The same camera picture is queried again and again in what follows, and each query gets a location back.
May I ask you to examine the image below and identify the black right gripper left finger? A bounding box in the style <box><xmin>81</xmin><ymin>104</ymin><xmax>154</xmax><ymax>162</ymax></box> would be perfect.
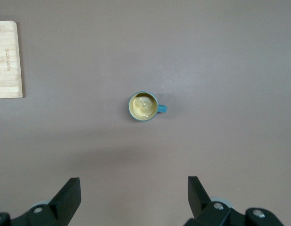
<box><xmin>0</xmin><ymin>177</ymin><xmax>82</xmax><ymax>226</ymax></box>

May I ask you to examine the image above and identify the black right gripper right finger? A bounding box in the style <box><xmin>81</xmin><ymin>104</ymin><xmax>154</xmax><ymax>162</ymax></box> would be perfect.
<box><xmin>183</xmin><ymin>176</ymin><xmax>285</xmax><ymax>226</ymax></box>

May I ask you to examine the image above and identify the teal mug yellow inside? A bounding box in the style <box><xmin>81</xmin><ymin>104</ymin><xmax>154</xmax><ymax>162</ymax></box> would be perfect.
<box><xmin>128</xmin><ymin>91</ymin><xmax>168</xmax><ymax>122</ymax></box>

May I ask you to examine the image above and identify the bamboo cutting board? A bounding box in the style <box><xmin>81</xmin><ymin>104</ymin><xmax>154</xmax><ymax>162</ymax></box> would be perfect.
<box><xmin>0</xmin><ymin>21</ymin><xmax>24</xmax><ymax>99</ymax></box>

